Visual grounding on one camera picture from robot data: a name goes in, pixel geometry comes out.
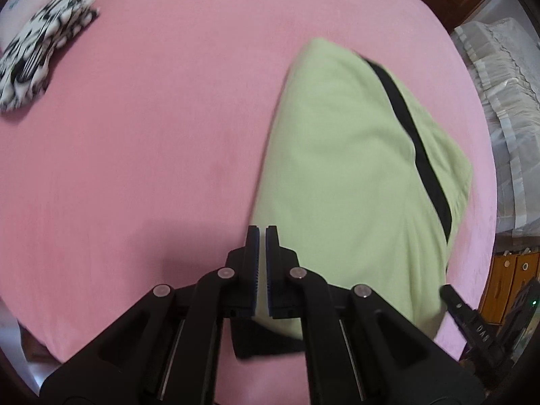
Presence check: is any green and black hooded jacket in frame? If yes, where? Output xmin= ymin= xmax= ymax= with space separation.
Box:
xmin=230 ymin=37 xmax=474 ymax=359

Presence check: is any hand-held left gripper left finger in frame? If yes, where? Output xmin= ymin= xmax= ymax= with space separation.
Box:
xmin=40 ymin=225 xmax=259 ymax=405

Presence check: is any black and white printed cloth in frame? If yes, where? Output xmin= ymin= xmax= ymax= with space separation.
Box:
xmin=0 ymin=0 xmax=101 ymax=112

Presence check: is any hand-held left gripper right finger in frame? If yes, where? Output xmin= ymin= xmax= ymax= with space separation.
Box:
xmin=265 ymin=225 xmax=486 ymax=405

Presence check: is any wooden drawer cabinet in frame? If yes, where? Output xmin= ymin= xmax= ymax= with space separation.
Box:
xmin=477 ymin=247 xmax=540 ymax=338

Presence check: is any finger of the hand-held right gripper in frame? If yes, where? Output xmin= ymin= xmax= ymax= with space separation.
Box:
xmin=439 ymin=285 xmax=479 ymax=340

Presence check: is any pink bed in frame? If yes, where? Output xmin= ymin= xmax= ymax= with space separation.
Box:
xmin=0 ymin=0 xmax=498 ymax=363

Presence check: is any white lace furniture cover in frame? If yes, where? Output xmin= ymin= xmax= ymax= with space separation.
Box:
xmin=449 ymin=17 xmax=540 ymax=237

